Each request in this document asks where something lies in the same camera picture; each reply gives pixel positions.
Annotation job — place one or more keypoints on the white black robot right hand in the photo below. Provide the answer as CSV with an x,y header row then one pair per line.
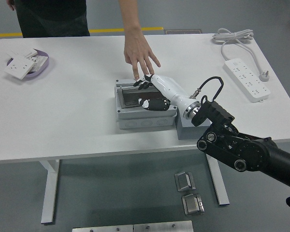
x,y
169,89

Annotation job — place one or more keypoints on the person's right hand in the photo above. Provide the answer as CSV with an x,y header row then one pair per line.
x,y
10,3

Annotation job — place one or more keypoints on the person's left hand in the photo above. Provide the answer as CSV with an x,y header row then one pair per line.
x,y
137,48

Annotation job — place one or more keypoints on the grey junction box with lid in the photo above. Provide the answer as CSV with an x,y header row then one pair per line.
x,y
145,118

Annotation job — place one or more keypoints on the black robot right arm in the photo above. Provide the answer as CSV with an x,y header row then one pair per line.
x,y
244,149

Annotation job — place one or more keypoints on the person's left forearm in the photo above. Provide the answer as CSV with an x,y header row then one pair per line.
x,y
129,14

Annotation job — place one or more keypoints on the grey cube with round hole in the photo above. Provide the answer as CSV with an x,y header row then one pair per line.
x,y
186,130

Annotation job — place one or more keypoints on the yellow floor tape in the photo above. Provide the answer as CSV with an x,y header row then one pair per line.
x,y
106,30

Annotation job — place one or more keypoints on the person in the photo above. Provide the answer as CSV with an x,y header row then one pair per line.
x,y
50,19

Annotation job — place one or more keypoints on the brown floor cover plate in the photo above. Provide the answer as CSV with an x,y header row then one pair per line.
x,y
183,31

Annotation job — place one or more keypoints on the small printed socket plate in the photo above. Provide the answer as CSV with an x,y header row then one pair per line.
x,y
39,61

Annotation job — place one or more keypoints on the purple oval tray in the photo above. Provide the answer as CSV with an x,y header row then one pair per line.
x,y
37,73

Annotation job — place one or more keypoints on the open metal floor block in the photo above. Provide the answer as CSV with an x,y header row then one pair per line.
x,y
184,181

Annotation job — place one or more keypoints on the white table leg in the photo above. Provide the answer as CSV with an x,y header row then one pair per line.
x,y
49,193
220,188

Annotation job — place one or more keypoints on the closed metal floor block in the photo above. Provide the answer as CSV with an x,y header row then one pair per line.
x,y
193,204

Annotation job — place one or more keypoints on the white wall switch plate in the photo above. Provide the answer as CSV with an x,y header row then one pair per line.
x,y
21,52

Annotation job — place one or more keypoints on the large white wall socket plate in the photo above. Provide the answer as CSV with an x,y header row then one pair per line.
x,y
18,67

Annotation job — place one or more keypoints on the metal base plate with screws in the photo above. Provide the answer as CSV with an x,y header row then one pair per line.
x,y
162,227

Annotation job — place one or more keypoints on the long metal base plate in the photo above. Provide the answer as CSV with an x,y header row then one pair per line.
x,y
101,228

